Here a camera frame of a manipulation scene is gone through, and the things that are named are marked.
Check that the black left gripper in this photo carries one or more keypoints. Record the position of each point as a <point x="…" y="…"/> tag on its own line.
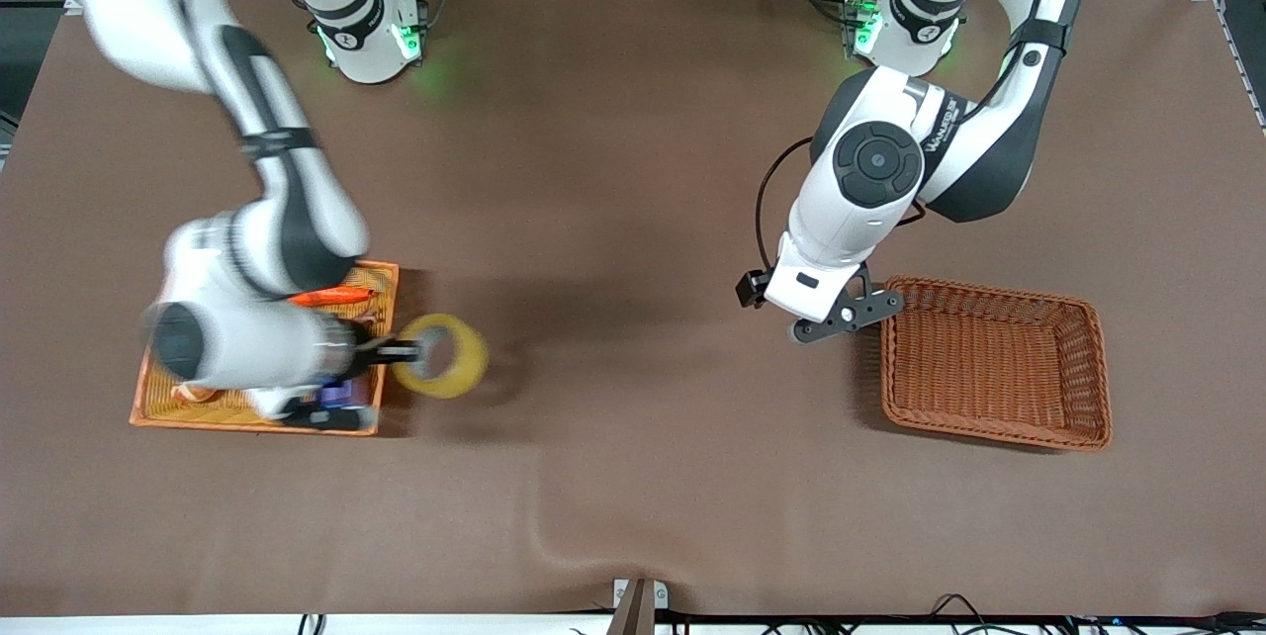
<point x="752" y="290"/>

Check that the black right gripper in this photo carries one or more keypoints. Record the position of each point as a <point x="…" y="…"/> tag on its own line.
<point x="373" y="350"/>

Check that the yellow tape roll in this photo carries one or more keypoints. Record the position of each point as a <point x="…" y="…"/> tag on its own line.
<point x="470" y="368"/>

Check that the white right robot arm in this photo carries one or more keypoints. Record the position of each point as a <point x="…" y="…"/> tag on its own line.
<point x="297" y="210"/>

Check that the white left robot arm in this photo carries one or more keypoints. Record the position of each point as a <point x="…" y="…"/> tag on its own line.
<point x="851" y="220"/>

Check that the brown toy horse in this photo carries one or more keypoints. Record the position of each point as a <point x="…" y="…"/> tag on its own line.
<point x="368" y="318"/>

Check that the purple cube block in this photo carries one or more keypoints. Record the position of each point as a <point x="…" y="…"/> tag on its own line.
<point x="346" y="396"/>

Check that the orange toy carrot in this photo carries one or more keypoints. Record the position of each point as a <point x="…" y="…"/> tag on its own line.
<point x="336" y="298"/>

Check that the brown wicker basket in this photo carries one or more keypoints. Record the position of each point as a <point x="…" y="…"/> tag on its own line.
<point x="989" y="368"/>

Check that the toy croissant bread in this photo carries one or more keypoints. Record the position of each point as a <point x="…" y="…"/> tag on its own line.
<point x="198" y="394"/>

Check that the yellow woven tray orange rim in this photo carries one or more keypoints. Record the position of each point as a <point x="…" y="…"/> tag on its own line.
<point x="188" y="412"/>

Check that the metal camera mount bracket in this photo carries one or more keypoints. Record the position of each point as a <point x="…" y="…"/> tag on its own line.
<point x="641" y="605"/>

